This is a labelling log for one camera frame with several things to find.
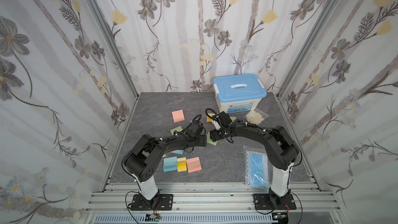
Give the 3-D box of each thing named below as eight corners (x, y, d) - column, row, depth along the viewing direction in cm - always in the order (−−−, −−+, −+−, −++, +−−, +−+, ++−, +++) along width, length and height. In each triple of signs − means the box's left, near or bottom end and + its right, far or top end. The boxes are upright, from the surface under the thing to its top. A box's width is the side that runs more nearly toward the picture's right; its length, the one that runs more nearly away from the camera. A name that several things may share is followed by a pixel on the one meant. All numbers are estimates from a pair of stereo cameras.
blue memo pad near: (164, 172, 86) (162, 170, 82) (164, 160, 90) (163, 158, 87) (177, 170, 86) (176, 168, 83) (176, 159, 90) (175, 156, 87)
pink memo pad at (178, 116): (174, 123, 107) (173, 120, 104) (172, 114, 112) (171, 111, 109) (185, 120, 108) (185, 117, 105) (183, 112, 113) (182, 109, 110)
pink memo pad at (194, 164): (188, 173, 85) (188, 172, 84) (185, 160, 90) (185, 158, 88) (202, 169, 86) (202, 168, 85) (199, 157, 91) (199, 155, 90)
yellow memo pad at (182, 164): (178, 172, 86) (177, 169, 82) (177, 160, 90) (176, 158, 86) (187, 170, 86) (186, 168, 83) (186, 159, 90) (185, 156, 87)
